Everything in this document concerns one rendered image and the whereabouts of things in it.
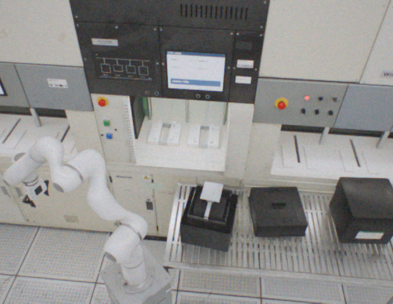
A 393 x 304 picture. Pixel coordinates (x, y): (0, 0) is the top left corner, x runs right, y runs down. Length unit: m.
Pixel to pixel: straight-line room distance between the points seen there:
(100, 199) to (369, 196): 1.43
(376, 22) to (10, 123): 2.40
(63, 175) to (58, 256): 1.69
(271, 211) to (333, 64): 0.86
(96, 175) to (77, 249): 1.60
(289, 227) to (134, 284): 0.89
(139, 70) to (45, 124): 1.15
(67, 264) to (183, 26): 2.02
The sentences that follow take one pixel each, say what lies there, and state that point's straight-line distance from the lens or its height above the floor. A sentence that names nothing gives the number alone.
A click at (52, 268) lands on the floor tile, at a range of 3.06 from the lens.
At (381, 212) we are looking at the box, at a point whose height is 1.01.
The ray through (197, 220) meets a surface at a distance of 1.95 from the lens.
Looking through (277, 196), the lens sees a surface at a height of 0.86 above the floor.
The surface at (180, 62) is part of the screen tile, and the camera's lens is 1.83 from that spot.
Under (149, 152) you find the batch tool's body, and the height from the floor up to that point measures 0.87.
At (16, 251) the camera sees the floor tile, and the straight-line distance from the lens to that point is 3.25.
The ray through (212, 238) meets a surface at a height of 0.86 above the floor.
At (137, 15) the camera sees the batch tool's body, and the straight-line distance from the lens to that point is 1.77.
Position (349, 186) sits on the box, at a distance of 2.20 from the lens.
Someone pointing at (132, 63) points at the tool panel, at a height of 1.60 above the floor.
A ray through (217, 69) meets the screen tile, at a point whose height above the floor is 1.60.
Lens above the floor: 2.54
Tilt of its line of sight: 44 degrees down
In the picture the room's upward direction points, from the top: 1 degrees clockwise
